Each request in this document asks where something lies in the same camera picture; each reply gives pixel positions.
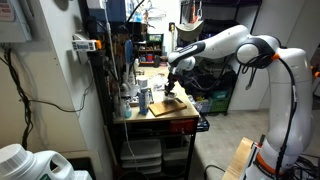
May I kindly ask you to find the white plastic storage bin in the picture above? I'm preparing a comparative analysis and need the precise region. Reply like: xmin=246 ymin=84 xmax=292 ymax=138
xmin=121 ymin=157 xmax=163 ymax=169
xmin=120 ymin=139 xmax=163 ymax=161
xmin=163 ymin=146 xmax=190 ymax=167

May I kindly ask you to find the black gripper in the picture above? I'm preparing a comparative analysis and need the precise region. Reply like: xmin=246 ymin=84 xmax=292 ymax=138
xmin=164 ymin=71 xmax=183 ymax=96

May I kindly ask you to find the clear plastic bag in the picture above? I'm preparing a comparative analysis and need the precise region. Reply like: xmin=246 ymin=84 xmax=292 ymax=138
xmin=148 ymin=73 xmax=170 ymax=93

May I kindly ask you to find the open black tool drawer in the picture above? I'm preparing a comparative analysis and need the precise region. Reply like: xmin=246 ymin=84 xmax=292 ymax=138
xmin=196 ymin=114 xmax=211 ymax=133

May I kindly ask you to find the blue handled tool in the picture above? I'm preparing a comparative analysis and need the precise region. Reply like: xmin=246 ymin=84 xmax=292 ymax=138
xmin=124 ymin=39 xmax=134 ymax=66

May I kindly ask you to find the white detergent jug with handle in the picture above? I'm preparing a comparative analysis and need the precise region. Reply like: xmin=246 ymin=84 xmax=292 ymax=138
xmin=0 ymin=143 xmax=94 ymax=180

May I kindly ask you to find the beige hat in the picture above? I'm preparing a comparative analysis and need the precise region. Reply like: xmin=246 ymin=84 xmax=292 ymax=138
xmin=175 ymin=19 xmax=205 ymax=43

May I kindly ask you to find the black metal shelf rack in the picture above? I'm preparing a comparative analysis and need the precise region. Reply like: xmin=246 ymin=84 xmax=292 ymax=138
xmin=174 ymin=0 xmax=263 ymax=116

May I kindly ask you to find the small wooden organizer shelf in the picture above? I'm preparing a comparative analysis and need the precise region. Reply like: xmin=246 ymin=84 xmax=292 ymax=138
xmin=134 ymin=33 xmax=165 ymax=66

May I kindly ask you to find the grey electrical panel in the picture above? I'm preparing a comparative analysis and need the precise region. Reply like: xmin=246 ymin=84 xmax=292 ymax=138
xmin=0 ymin=0 xmax=33 ymax=44

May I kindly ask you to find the white hanging cable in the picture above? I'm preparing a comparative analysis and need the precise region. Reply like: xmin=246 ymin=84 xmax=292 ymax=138
xmin=102 ymin=0 xmax=138 ymax=163

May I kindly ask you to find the black frame wooden workbench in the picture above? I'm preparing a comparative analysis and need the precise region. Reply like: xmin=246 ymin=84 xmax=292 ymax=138
xmin=111 ymin=64 xmax=201 ymax=180

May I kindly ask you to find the small blue bottle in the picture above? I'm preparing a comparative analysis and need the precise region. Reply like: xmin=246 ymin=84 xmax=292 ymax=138
xmin=123 ymin=101 xmax=133 ymax=119

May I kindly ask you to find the blue plastic basket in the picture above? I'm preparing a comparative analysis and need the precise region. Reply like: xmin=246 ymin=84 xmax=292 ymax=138
xmin=194 ymin=98 xmax=213 ymax=114

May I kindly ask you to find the blue box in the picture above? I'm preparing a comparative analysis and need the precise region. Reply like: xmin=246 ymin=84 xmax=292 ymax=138
xmin=106 ymin=0 xmax=127 ymax=23

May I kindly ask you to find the black floor cable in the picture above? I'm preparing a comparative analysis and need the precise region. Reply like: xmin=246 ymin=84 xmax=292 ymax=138
xmin=203 ymin=164 xmax=228 ymax=180

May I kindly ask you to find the thin black wall cable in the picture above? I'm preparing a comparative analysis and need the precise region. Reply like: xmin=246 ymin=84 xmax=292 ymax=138
xmin=29 ymin=79 xmax=95 ymax=114

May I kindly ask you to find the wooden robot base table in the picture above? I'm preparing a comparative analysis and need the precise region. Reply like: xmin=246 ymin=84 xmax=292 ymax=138
xmin=221 ymin=136 xmax=256 ymax=180

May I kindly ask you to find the thick black wall cable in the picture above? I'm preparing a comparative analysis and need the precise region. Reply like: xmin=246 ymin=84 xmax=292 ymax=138
xmin=2 ymin=48 xmax=35 ymax=151

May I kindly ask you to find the red drawer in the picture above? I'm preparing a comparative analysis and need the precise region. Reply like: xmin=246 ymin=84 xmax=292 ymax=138
xmin=169 ymin=119 xmax=196 ymax=134

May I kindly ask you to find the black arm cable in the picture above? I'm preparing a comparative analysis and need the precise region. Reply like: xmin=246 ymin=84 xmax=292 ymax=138
xmin=239 ymin=53 xmax=298 ymax=180

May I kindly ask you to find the wooden cutting board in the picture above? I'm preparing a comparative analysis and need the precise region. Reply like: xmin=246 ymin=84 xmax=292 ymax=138
xmin=148 ymin=99 xmax=188 ymax=118

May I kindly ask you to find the blue white cylindrical canister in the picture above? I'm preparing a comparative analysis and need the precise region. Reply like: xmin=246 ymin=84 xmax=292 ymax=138
xmin=137 ymin=75 xmax=151 ymax=116

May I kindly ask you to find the white orange power strip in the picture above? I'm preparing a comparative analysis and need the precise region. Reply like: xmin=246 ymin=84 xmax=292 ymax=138
xmin=71 ymin=33 xmax=103 ymax=53

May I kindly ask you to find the green plastic basket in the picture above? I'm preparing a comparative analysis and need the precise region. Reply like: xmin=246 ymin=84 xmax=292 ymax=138
xmin=209 ymin=90 xmax=231 ymax=114

